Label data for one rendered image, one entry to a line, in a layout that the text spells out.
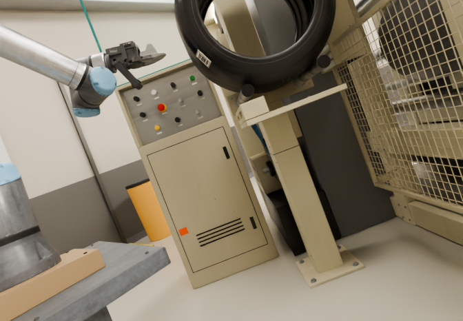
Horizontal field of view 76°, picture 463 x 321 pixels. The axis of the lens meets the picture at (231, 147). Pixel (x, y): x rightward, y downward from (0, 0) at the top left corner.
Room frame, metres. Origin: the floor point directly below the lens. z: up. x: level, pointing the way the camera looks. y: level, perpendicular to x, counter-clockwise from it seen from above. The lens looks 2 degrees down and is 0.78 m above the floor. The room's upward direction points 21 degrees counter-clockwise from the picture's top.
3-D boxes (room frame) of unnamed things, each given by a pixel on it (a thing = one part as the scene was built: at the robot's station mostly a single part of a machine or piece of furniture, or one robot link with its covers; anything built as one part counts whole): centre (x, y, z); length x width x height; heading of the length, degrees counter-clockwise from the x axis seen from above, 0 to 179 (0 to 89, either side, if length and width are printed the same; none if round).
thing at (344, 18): (1.43, -0.64, 1.05); 0.20 x 0.15 x 0.30; 1
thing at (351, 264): (1.46, -0.24, 0.01); 0.27 x 0.27 x 0.02; 1
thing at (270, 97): (1.38, -0.26, 0.90); 0.40 x 0.03 x 0.10; 91
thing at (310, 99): (1.20, -0.26, 0.80); 0.37 x 0.36 x 0.02; 91
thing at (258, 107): (1.20, -0.12, 0.83); 0.36 x 0.09 x 0.06; 1
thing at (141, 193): (3.35, 1.05, 0.33); 0.43 x 0.42 x 0.66; 131
